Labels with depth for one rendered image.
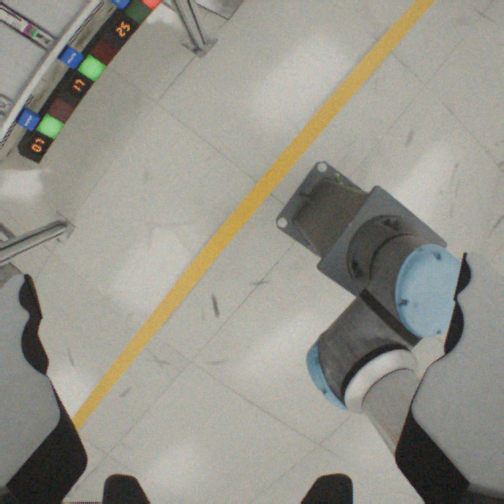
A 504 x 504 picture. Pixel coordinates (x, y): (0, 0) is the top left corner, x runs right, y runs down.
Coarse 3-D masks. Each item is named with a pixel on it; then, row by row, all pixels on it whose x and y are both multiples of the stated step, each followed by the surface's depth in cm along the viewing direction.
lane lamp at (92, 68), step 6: (90, 60) 53; (96, 60) 54; (84, 66) 53; (90, 66) 54; (96, 66) 55; (102, 66) 55; (84, 72) 54; (90, 72) 55; (96, 72) 55; (90, 78) 55; (96, 78) 56
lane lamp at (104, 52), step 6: (102, 42) 53; (96, 48) 53; (102, 48) 53; (108, 48) 54; (114, 48) 54; (90, 54) 53; (96, 54) 53; (102, 54) 54; (108, 54) 55; (114, 54) 55; (102, 60) 55; (108, 60) 55
